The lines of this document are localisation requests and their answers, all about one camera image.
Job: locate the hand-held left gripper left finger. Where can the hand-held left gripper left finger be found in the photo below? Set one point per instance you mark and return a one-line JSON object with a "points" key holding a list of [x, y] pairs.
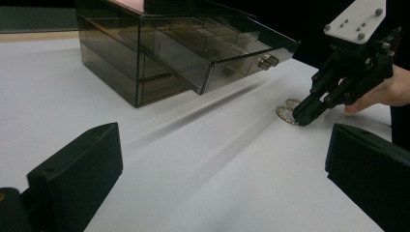
{"points": [[74, 174]]}

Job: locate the smoky acrylic compartment drawer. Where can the smoky acrylic compartment drawer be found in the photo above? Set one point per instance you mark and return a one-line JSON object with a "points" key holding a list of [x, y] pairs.
{"points": [[206, 45]]}

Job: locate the smoky acrylic drawer box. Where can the smoky acrylic drawer box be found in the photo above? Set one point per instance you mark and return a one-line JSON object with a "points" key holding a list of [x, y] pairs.
{"points": [[109, 48]]}

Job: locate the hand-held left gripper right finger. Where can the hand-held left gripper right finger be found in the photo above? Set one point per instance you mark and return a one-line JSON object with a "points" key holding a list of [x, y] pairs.
{"points": [[374, 174]]}

